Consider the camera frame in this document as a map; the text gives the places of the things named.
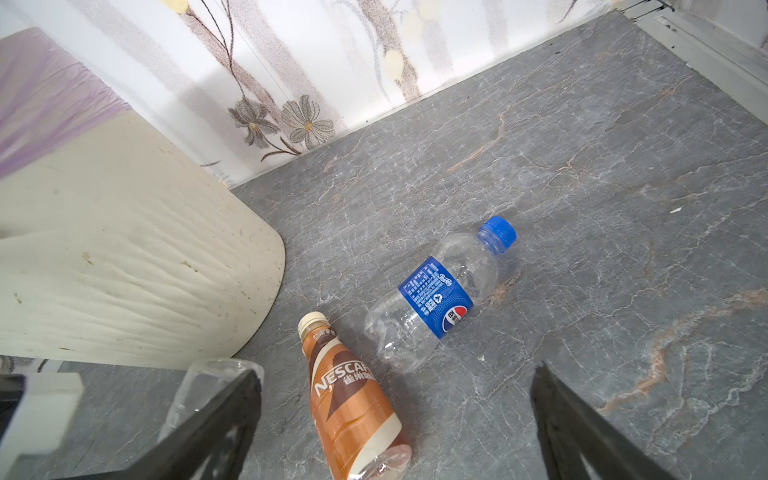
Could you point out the purple plastic bin liner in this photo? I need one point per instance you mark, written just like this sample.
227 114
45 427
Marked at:
48 98

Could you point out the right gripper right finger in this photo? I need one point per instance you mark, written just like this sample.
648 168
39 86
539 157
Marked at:
574 437

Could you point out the blue-label water bottle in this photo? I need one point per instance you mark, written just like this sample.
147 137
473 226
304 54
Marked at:
408 323

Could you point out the cream ribbed trash bin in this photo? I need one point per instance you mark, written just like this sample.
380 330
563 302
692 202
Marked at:
116 248

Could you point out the clear ribbed bottle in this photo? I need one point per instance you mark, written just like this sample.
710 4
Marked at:
203 380

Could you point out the copper Nescafe bottle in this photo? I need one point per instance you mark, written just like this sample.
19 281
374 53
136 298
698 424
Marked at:
361 435

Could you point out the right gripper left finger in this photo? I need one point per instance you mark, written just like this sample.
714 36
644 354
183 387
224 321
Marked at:
211 444

